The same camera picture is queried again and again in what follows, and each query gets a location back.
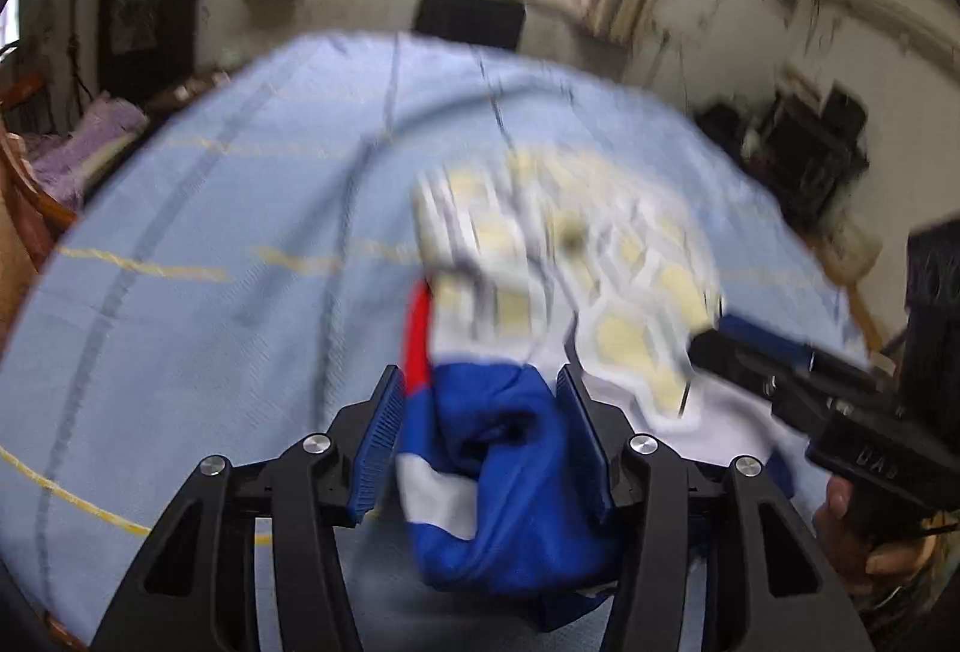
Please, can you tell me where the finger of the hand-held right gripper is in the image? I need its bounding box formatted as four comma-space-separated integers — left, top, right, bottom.
718, 314, 878, 383
686, 329, 811, 398

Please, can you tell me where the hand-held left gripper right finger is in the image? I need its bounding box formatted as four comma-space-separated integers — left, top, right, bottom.
555, 363, 875, 652

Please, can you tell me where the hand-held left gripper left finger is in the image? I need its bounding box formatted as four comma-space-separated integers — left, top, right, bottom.
90, 363, 410, 652

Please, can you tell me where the blue red white hoodie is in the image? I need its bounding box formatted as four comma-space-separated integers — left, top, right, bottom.
397, 149, 796, 630

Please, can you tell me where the person's right hand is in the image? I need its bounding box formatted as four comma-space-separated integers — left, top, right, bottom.
814, 478, 929, 593

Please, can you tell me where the white plastic bucket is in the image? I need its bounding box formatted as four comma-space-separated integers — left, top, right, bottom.
825, 220, 882, 282

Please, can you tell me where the black shelf with electronics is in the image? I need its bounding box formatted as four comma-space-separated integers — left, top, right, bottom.
697, 67, 871, 225

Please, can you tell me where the light blue plaid bedsheet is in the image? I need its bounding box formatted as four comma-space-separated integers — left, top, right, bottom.
0, 32, 875, 652

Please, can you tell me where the purple cloth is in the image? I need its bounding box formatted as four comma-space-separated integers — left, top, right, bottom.
22, 97, 147, 210

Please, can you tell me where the wooden chair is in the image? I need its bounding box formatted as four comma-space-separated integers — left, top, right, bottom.
0, 74, 76, 338

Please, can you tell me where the black chair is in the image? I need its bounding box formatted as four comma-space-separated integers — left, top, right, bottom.
412, 0, 526, 53

